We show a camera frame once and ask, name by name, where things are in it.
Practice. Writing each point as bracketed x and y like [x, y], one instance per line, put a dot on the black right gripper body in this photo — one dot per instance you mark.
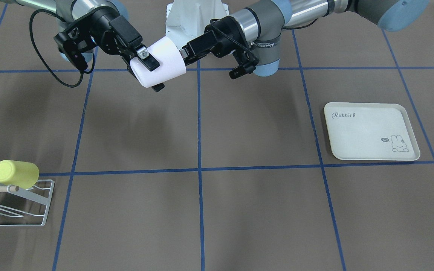
[103, 23]

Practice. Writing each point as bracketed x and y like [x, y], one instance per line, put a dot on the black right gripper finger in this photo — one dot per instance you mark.
[158, 87]
[146, 58]

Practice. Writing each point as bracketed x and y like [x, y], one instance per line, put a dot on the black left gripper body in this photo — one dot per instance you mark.
[203, 43]

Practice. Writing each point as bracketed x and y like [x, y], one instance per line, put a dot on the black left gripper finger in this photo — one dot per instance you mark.
[191, 52]

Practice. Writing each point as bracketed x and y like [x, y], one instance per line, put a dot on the pink plastic cup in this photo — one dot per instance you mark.
[169, 60]

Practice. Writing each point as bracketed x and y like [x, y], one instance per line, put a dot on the yellow plastic cup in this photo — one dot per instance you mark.
[18, 173]

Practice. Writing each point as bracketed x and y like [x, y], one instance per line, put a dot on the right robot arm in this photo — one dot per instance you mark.
[49, 6]

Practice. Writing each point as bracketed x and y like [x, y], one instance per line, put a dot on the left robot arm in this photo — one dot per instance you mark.
[253, 34]

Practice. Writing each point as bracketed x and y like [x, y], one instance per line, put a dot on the beige plastic tray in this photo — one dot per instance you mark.
[370, 132]

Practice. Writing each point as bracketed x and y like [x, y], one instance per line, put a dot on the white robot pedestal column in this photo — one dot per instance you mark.
[187, 19]

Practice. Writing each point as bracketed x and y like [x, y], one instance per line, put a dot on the white wire cup rack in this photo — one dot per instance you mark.
[26, 207]

